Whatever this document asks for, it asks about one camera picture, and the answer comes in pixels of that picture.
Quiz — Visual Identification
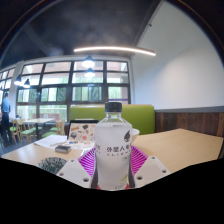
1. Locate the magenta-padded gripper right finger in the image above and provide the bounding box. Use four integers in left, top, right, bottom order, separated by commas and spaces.
129, 144, 171, 189

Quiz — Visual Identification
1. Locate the black tablet with illustrated screen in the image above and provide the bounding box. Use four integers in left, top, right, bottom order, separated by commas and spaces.
67, 119, 100, 143

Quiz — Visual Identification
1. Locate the green upholstered bench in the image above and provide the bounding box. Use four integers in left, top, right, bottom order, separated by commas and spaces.
68, 104, 156, 136

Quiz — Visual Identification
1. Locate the person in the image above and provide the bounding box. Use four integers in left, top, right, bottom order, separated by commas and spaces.
0, 91, 12, 148

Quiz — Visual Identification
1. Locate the group of wooden green-seated chairs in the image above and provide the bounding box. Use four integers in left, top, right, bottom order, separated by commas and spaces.
8, 117, 68, 146

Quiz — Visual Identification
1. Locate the light wooden dining table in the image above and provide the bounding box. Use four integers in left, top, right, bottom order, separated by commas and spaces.
23, 117, 56, 139

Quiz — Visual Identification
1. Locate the large dark-framed grid window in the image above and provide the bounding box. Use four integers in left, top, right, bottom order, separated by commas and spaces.
0, 59, 132, 123

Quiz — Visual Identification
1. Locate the small dark flat box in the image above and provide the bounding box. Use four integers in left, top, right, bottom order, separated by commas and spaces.
54, 144, 72, 154

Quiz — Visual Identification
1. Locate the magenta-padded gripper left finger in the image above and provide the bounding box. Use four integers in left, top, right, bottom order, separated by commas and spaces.
55, 147, 97, 190

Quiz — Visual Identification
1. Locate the clear water bottle black cap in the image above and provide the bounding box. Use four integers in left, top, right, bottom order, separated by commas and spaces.
94, 101, 134, 192

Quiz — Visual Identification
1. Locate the white paper sheet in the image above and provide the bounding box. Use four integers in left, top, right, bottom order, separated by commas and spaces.
33, 134, 69, 149

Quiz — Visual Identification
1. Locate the curved linear ceiling light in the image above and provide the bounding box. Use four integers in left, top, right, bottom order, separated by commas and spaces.
73, 45, 157, 57

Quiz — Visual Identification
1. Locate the group of pendant lamps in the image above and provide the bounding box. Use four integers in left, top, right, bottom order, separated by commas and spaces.
13, 55, 98, 89

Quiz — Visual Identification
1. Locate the white ceramic bowl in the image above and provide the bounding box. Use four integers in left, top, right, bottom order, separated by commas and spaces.
131, 128, 141, 144

